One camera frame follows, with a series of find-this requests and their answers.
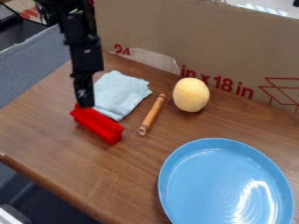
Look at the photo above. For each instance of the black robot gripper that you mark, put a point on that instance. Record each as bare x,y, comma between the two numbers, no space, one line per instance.
88,61

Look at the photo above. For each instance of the light blue cloth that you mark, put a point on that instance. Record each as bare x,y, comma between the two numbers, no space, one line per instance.
118,94

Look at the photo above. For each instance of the red plastic block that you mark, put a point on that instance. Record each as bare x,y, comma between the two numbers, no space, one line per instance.
100,124

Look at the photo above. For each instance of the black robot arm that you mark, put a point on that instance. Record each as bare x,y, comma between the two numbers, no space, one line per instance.
78,26

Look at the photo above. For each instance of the grey fabric panel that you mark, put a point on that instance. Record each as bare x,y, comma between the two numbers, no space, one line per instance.
30,61

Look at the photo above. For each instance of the orange crayon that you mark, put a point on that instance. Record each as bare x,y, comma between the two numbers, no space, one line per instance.
152,115

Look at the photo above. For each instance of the yellow potato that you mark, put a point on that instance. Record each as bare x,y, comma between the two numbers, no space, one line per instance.
192,94

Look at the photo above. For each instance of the blue round plate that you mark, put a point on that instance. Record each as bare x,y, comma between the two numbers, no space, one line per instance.
218,181

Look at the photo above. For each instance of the brown cardboard box wall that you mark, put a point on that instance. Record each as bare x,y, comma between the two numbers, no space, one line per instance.
240,50

